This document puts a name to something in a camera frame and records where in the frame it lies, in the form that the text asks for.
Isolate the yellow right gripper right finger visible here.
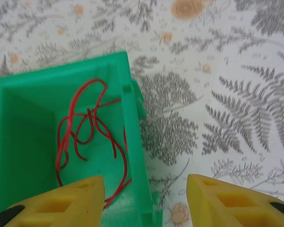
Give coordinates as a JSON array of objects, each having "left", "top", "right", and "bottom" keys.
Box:
[{"left": 186, "top": 174, "right": 284, "bottom": 227}]

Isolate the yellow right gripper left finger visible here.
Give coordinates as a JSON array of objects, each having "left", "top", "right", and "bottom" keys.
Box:
[{"left": 0, "top": 175, "right": 106, "bottom": 227}]

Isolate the thin red cable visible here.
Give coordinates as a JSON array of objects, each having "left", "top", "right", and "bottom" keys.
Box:
[{"left": 54, "top": 79, "right": 133, "bottom": 210}]

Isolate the green plastic bin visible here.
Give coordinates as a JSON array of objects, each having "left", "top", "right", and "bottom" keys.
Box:
[{"left": 0, "top": 51, "right": 164, "bottom": 227}]

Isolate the floral print tablecloth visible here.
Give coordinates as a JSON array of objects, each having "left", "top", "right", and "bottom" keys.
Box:
[{"left": 0, "top": 0, "right": 284, "bottom": 227}]

